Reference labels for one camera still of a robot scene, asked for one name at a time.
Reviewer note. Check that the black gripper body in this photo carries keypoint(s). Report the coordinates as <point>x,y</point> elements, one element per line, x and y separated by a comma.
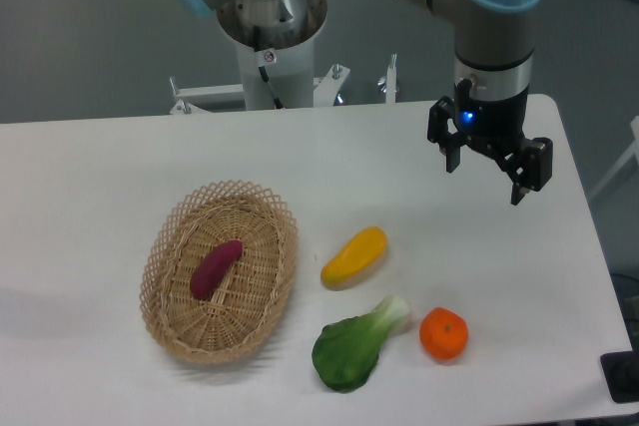
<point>494,127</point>

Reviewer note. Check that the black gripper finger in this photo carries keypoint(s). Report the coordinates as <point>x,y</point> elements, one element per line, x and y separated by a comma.
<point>450,144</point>
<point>529,165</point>

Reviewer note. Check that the purple sweet potato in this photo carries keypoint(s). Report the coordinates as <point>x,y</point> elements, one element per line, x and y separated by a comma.
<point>209,274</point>

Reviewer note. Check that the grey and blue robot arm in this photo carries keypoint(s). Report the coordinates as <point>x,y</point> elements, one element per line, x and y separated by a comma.
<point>493,58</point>

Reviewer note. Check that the woven wicker basket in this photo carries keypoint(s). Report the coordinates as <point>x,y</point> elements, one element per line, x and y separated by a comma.
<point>238,317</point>

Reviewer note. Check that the yellow mango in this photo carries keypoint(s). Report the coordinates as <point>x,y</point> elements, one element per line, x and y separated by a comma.
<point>358,255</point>

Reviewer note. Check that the orange tangerine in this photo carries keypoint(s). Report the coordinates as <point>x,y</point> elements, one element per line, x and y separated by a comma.
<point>443,334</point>

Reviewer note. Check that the black box at table edge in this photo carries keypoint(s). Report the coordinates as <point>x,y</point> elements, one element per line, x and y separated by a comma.
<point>621,374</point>

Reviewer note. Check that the green bok choy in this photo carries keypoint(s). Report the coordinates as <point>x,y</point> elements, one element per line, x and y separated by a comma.
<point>346,352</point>

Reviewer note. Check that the white frame at right edge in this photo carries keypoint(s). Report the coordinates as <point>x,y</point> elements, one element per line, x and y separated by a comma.
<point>620,171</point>

